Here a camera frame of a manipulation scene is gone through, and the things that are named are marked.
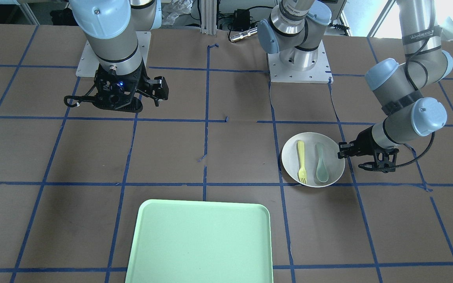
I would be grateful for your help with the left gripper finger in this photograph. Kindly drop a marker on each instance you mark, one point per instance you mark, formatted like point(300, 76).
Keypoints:
point(345, 152)
point(346, 146)

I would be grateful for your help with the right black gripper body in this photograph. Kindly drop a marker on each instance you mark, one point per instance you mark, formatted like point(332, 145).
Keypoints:
point(161, 89)

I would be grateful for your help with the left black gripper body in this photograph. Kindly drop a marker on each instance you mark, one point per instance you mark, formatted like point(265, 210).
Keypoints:
point(365, 142)

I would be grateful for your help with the white round plate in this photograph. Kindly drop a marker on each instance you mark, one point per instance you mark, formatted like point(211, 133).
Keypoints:
point(335, 166)

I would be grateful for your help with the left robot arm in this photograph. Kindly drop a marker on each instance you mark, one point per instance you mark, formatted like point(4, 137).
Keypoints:
point(294, 30)

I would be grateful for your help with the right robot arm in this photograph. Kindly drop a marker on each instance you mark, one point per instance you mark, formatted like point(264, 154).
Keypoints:
point(111, 27)

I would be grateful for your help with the yellow plastic fork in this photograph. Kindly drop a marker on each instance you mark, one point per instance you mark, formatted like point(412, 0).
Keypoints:
point(302, 172)

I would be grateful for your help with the pale green plastic spoon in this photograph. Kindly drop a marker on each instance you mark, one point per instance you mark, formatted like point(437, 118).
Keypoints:
point(321, 171)

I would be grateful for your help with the silver flashlight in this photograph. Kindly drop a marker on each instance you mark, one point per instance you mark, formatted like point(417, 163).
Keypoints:
point(243, 35)

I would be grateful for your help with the black electronics box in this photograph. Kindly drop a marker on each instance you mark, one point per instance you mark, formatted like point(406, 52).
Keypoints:
point(241, 19)

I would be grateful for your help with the light green tray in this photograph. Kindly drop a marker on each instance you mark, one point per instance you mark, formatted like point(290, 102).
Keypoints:
point(179, 241)

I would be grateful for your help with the aluminium frame post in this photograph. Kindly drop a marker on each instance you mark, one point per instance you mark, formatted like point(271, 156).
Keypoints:
point(208, 9)

